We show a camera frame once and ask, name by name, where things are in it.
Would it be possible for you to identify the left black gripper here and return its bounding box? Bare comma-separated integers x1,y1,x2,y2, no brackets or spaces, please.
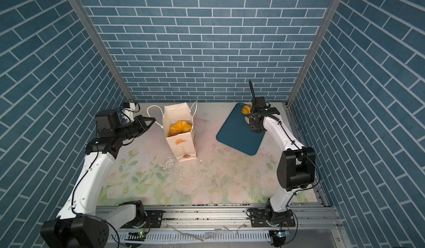
113,115,156,142

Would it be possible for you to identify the white printed paper bag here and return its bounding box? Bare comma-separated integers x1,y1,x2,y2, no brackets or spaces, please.
146,102,198,162

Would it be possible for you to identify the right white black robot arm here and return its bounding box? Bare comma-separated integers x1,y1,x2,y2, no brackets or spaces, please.
248,96,316,226

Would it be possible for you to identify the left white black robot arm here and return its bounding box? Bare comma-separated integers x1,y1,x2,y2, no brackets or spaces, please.
40,109,156,248

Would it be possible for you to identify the small round croissant top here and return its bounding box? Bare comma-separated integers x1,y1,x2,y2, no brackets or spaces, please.
241,104,252,115

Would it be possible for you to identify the dark blue tray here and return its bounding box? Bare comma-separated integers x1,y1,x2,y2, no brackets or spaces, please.
216,103,265,156

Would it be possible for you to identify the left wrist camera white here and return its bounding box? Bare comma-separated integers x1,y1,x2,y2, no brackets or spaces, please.
121,102,140,116

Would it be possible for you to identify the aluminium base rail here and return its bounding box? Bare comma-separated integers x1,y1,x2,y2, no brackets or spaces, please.
107,204,351,248

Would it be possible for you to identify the right aluminium corner post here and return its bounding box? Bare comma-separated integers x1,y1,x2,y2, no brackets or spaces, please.
286,0,342,107

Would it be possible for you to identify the aluminium corner post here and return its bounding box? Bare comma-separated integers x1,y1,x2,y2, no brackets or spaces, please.
67,0,136,103
286,0,342,107

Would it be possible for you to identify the left aluminium corner post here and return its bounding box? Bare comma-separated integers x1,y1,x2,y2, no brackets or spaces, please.
67,0,136,103

